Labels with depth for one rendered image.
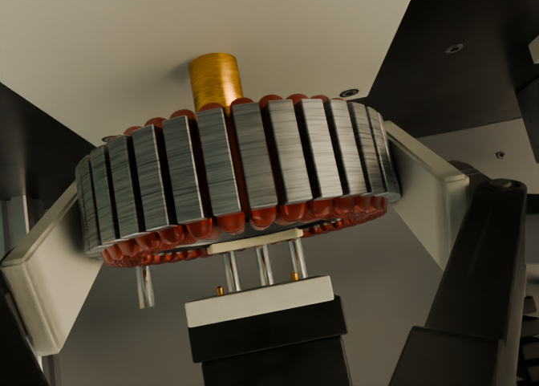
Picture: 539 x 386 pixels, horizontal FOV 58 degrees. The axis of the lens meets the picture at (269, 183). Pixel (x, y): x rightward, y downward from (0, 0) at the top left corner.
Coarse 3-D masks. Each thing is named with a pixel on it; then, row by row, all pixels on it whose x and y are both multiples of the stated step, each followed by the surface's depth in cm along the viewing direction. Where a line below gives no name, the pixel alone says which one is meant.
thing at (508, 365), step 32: (480, 192) 12; (512, 192) 12; (480, 224) 11; (512, 224) 10; (480, 256) 9; (512, 256) 9; (448, 288) 9; (480, 288) 9; (512, 288) 8; (448, 320) 8; (480, 320) 8; (512, 320) 8; (416, 352) 7; (448, 352) 6; (480, 352) 6; (512, 352) 8; (416, 384) 6; (448, 384) 6; (480, 384) 6; (512, 384) 9
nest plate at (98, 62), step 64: (0, 0) 13; (64, 0) 14; (128, 0) 14; (192, 0) 15; (256, 0) 15; (320, 0) 16; (384, 0) 17; (0, 64) 16; (64, 64) 17; (128, 64) 18; (256, 64) 20; (320, 64) 21
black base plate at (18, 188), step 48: (432, 0) 20; (480, 0) 21; (528, 0) 22; (432, 48) 25; (480, 48) 26; (528, 48) 27; (0, 96) 21; (384, 96) 31; (432, 96) 33; (480, 96) 35; (0, 144) 26; (48, 144) 28; (0, 192) 36; (48, 192) 38
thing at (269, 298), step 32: (224, 256) 32; (256, 256) 32; (256, 288) 21; (288, 288) 20; (320, 288) 20; (192, 320) 20; (224, 320) 20; (256, 320) 22; (288, 320) 22; (320, 320) 21; (192, 352) 21; (224, 352) 21; (256, 352) 21; (288, 352) 21; (320, 352) 21; (224, 384) 21; (256, 384) 21; (288, 384) 21; (320, 384) 21
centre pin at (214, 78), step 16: (192, 64) 18; (208, 64) 18; (224, 64) 18; (192, 80) 18; (208, 80) 18; (224, 80) 18; (240, 80) 19; (192, 96) 19; (208, 96) 18; (224, 96) 18; (240, 96) 18
